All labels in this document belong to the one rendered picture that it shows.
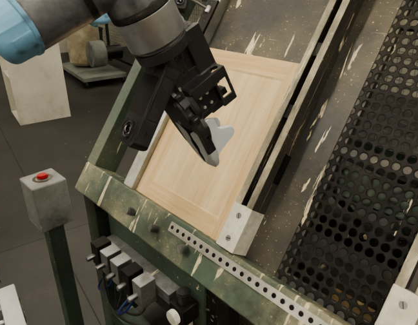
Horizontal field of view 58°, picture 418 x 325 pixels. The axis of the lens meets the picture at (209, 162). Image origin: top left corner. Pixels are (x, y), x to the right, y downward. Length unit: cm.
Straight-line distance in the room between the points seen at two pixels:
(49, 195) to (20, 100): 349
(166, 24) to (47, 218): 111
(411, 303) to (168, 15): 68
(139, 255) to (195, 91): 90
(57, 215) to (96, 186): 17
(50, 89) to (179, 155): 373
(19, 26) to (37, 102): 448
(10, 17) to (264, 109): 84
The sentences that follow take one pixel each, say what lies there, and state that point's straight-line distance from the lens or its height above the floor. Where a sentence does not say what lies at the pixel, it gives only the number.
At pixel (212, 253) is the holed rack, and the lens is 107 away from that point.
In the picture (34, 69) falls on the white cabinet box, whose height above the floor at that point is 62.
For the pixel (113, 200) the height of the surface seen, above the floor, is 85.
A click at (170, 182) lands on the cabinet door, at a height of 96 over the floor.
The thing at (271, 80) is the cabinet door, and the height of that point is 129.
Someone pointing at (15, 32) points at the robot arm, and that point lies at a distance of 44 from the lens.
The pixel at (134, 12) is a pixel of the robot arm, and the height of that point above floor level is 154.
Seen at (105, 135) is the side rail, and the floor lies 101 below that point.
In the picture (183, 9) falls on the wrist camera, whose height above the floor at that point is 148.
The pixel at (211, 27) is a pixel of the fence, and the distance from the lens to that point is 144.
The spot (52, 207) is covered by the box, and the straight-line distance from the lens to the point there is 146.
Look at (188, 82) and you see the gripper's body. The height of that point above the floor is 145.
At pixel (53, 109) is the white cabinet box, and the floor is 12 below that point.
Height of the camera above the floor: 158
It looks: 26 degrees down
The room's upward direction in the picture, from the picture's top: straight up
